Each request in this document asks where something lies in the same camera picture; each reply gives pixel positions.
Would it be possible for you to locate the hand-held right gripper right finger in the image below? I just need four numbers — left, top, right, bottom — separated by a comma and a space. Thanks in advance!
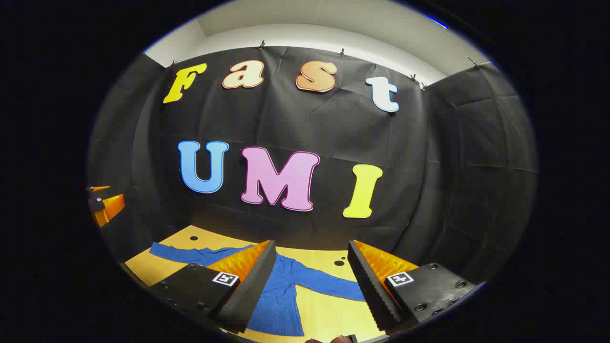
347, 240, 477, 334

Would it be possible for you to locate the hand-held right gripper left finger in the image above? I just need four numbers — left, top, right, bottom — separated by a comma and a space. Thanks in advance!
148, 240, 277, 334

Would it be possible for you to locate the blue button-up shirt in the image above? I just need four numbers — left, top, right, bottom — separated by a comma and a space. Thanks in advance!
149, 242, 366, 338

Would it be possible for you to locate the black backdrop cloth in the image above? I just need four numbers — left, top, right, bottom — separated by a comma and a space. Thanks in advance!
87, 45, 539, 286

